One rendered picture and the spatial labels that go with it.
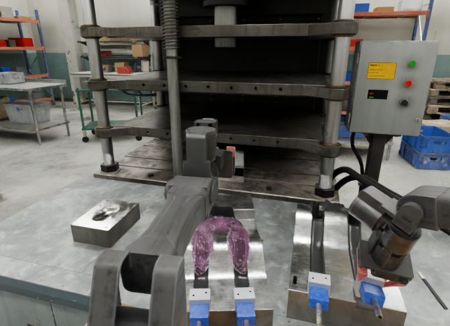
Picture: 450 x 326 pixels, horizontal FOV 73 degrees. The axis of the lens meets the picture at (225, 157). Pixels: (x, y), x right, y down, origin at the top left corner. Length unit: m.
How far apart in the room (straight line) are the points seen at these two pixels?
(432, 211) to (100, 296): 0.51
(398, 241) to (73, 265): 0.91
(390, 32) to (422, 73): 5.99
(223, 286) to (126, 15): 7.96
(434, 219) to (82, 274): 0.91
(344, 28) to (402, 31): 6.26
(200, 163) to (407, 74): 1.15
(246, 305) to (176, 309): 0.47
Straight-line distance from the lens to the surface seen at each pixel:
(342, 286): 0.87
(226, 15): 1.75
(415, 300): 1.05
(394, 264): 0.72
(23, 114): 5.99
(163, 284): 0.33
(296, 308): 0.86
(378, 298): 0.79
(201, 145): 0.55
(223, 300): 0.83
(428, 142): 4.47
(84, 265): 1.11
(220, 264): 0.91
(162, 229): 0.39
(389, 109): 1.54
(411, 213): 0.61
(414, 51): 1.53
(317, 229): 1.03
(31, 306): 1.32
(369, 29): 7.45
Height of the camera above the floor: 1.44
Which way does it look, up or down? 20 degrees down
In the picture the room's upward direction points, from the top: straight up
